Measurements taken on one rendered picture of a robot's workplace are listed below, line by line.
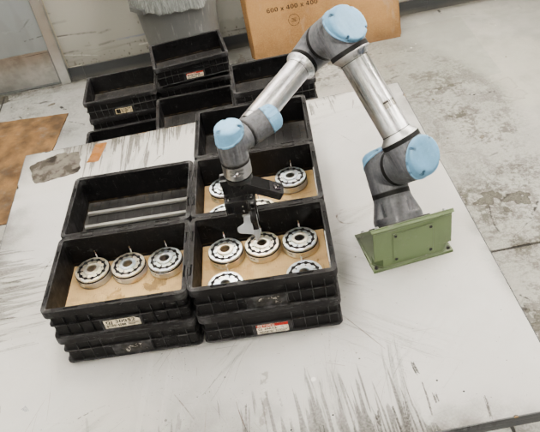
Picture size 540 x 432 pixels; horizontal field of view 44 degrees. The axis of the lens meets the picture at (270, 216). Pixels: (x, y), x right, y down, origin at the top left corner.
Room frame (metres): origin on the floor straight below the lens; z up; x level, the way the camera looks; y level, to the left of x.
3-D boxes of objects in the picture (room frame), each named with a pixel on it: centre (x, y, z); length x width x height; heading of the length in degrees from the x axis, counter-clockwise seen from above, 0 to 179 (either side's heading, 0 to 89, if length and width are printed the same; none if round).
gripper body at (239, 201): (1.42, 0.07, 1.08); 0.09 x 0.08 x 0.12; 87
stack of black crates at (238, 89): (2.95, -0.14, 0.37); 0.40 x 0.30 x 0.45; 89
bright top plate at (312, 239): (1.44, -0.07, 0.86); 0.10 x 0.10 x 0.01
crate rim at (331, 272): (1.38, 0.04, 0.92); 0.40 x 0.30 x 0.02; 86
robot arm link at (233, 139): (1.42, 0.06, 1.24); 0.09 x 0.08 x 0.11; 126
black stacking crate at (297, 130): (1.98, 0.00, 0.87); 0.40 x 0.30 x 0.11; 86
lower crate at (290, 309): (1.38, 0.04, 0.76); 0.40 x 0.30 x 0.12; 86
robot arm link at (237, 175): (1.41, 0.06, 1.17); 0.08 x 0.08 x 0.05
